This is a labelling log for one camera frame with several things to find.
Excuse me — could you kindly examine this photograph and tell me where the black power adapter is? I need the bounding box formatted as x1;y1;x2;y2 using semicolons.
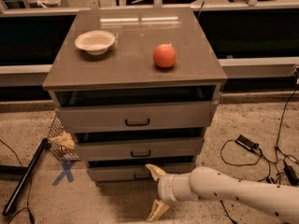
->
284;165;299;186
235;135;259;151

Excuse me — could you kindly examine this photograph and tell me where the grey middle drawer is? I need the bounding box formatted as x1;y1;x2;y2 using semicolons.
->
75;137;204;161

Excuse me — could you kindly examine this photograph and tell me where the crumpled yellow paper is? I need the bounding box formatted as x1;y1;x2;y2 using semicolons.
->
50;132;75;150

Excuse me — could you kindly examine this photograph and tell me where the grey drawer cabinet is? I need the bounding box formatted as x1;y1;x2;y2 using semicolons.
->
43;7;226;169

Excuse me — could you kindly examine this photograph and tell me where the wire mesh basket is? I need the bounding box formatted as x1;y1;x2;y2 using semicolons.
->
48;117;79;161

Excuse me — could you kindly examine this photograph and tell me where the black cable left floor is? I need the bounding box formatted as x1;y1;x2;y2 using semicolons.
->
0;139;36;224

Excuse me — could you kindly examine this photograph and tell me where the grey top drawer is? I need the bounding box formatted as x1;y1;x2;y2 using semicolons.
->
56;102;218;133

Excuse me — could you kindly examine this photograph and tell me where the white paper bowl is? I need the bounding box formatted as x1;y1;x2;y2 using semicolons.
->
75;30;115;56

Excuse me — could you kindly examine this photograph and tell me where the black bar left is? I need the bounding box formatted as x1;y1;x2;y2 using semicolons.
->
2;138;50;217

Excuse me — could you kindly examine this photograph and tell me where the red apple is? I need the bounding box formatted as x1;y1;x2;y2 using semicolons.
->
152;44;177;68

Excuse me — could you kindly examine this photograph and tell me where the blue tape cross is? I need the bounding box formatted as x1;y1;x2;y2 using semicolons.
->
52;161;75;186

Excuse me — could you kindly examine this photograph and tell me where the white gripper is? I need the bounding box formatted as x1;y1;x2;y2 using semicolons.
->
146;163;195;222

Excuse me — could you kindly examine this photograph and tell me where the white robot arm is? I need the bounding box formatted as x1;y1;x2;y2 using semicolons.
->
146;164;299;224

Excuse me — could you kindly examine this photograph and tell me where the grey bottom drawer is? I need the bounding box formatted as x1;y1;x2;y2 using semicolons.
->
87;162;195;182

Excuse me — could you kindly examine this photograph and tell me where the black cable on floor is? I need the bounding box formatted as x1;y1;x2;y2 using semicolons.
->
219;87;299;224

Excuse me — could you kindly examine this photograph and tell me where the grey drawer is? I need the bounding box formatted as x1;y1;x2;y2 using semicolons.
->
56;102;218;133
75;137;204;161
87;162;195;182

